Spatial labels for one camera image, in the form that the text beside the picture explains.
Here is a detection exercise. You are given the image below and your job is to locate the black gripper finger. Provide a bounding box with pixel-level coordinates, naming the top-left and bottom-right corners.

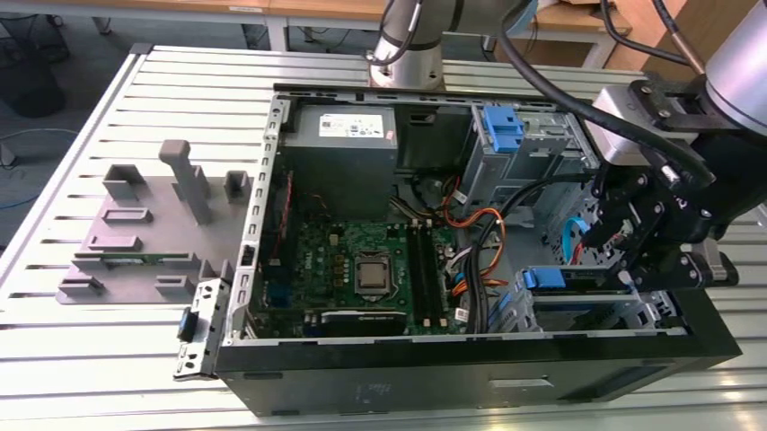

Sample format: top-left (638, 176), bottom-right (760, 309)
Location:
top-left (617, 214), bottom-right (722, 293)
top-left (585, 165), bottom-right (668, 249)

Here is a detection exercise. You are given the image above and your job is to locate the blue data wire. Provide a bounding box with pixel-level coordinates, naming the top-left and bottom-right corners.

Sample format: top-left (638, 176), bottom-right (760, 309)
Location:
top-left (562, 215), bottom-right (597, 266)

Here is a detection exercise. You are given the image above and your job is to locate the hard disk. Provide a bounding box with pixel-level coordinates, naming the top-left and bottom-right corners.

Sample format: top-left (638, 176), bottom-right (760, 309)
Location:
top-left (489, 266), bottom-right (638, 333)

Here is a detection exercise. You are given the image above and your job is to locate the silver disk bay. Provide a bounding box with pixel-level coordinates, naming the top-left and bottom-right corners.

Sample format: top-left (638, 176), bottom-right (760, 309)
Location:
top-left (514, 264), bottom-right (668, 333)

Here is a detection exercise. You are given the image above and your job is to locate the silver drive cage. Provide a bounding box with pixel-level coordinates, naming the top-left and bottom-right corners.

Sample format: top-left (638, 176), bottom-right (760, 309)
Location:
top-left (465, 105), bottom-right (601, 212)

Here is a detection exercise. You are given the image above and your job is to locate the blue plastic drive latch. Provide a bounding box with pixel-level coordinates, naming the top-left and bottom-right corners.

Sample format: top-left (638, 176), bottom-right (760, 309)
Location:
top-left (482, 106), bottom-right (525, 154)

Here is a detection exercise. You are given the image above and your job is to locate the wooden cabinet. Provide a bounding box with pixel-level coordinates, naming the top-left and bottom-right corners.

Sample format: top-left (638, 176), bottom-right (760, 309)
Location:
top-left (610, 0), bottom-right (757, 80)

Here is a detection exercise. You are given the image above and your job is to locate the black RAM slot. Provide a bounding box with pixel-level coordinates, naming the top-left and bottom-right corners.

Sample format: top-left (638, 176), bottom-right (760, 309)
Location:
top-left (424, 219), bottom-right (449, 328)
top-left (408, 219), bottom-right (432, 328)

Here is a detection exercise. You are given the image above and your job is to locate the CPU socket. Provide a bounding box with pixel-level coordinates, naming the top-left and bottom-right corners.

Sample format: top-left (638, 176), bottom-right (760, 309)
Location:
top-left (350, 251), bottom-right (398, 301)

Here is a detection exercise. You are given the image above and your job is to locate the silver CPU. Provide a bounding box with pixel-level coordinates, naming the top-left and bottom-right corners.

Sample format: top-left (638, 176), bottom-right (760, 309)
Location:
top-left (358, 262), bottom-right (391, 288)

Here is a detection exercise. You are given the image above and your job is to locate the grey power supply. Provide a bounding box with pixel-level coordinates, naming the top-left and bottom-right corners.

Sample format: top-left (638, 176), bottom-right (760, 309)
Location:
top-left (281, 103), bottom-right (401, 221)

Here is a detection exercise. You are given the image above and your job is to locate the black PC case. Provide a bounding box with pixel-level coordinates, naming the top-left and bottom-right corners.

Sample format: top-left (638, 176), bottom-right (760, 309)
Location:
top-left (173, 82), bottom-right (745, 417)

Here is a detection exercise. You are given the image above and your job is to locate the green motherboard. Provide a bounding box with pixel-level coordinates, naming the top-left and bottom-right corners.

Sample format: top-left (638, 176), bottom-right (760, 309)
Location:
top-left (249, 217), bottom-right (476, 338)

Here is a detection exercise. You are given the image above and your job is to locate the black graphics card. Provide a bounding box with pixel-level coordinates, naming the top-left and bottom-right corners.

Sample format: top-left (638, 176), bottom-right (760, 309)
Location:
top-left (302, 308), bottom-right (408, 339)

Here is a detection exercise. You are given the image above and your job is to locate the grey parts rack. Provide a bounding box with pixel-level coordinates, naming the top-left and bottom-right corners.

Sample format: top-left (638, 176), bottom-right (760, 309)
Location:
top-left (54, 138), bottom-right (254, 307)

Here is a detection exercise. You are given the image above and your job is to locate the green RAM stick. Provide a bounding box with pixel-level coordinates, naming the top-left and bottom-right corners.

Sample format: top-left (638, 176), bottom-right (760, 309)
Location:
top-left (99, 253), bottom-right (165, 265)

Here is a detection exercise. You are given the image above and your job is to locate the black bin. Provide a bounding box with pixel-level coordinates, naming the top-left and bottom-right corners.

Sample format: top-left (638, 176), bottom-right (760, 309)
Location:
top-left (0, 13), bottom-right (71, 119)

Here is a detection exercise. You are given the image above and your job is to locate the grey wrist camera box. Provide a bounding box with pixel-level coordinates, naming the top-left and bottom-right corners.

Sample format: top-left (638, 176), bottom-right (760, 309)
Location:
top-left (585, 84), bottom-right (661, 163)

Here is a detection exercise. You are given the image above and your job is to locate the orange wire bundle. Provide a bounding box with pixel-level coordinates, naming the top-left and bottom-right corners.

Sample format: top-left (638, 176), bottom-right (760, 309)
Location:
top-left (444, 207), bottom-right (512, 300)

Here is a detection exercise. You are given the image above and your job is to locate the black cable bundle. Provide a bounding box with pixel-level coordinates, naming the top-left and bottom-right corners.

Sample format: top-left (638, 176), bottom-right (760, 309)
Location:
top-left (466, 172), bottom-right (601, 334)

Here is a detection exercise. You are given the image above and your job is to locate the wooden desk white frame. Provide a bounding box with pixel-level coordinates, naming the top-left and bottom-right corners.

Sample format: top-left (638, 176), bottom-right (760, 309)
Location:
top-left (0, 0), bottom-right (389, 53)
top-left (526, 0), bottom-right (634, 68)

